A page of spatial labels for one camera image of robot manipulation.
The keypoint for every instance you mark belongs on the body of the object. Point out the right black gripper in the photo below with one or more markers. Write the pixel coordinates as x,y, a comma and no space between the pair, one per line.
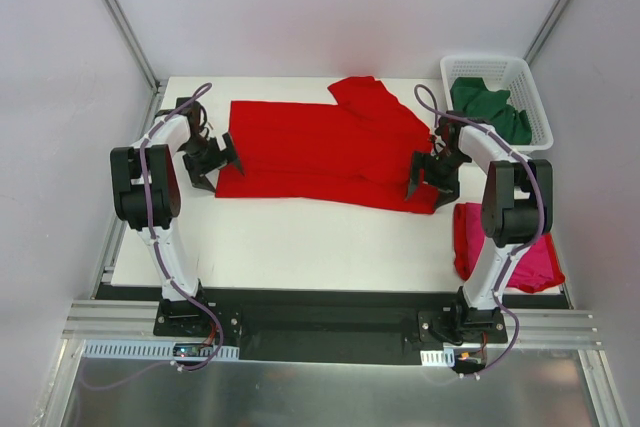
432,176

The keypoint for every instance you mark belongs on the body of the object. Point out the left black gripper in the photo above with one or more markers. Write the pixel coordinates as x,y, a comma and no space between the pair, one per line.
212,162

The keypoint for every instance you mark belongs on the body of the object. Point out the red t shirt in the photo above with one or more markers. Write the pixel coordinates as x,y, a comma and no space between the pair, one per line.
357,150
460,242

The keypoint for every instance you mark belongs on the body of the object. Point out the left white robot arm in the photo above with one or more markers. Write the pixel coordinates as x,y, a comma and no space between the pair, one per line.
147,196

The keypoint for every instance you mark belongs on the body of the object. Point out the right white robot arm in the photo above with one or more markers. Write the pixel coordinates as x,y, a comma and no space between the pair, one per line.
516,210

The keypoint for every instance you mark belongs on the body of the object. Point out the green t shirt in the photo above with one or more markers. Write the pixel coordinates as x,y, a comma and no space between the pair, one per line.
471,97

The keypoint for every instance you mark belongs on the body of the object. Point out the folded red t shirt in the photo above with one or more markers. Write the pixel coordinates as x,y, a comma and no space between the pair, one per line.
460,242

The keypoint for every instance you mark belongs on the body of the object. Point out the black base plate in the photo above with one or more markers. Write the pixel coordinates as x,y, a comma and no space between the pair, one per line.
385,328

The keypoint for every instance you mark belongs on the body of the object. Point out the right white cable duct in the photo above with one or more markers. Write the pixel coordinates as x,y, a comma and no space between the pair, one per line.
438,358

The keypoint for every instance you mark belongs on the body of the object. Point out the white cable duct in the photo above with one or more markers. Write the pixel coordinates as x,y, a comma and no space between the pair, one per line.
438,358
157,350

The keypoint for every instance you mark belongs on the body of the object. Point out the aluminium rail frame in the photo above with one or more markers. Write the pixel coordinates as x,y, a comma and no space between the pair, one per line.
551,371

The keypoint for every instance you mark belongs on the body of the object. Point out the left white cable duct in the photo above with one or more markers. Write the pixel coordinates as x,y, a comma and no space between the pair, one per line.
157,350

